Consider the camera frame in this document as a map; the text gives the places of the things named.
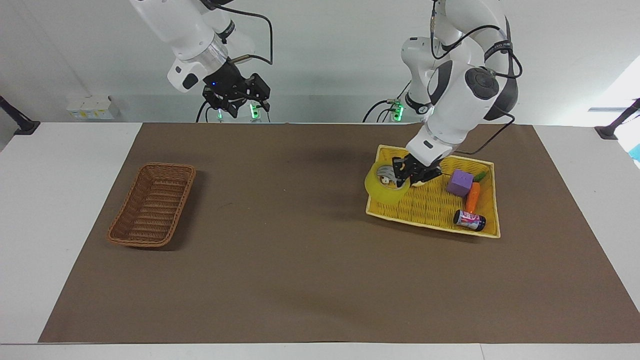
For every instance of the black can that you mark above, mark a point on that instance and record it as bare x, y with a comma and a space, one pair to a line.
470, 220

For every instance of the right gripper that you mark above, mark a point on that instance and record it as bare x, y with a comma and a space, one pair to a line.
221, 80

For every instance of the brown wicker basket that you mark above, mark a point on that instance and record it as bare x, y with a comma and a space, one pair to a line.
152, 210

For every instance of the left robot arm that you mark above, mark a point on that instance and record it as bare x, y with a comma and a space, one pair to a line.
462, 95

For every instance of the yellow tape roll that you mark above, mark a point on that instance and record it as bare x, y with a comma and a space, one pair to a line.
376, 189

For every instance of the orange toy carrot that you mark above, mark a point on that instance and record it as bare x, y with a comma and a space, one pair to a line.
472, 197

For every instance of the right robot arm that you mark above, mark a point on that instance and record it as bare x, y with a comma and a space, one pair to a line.
186, 30

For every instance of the black stand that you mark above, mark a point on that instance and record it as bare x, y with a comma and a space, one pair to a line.
22, 122
611, 129

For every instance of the yellow woven basket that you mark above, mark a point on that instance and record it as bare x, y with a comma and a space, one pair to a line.
435, 207

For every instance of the purple cube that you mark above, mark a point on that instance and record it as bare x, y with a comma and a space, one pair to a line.
459, 184

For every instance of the white power strip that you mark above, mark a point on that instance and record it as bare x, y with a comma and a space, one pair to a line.
92, 109

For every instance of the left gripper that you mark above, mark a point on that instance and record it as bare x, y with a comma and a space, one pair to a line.
422, 164

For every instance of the grey white toy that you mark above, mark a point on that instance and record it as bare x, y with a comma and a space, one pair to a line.
385, 175

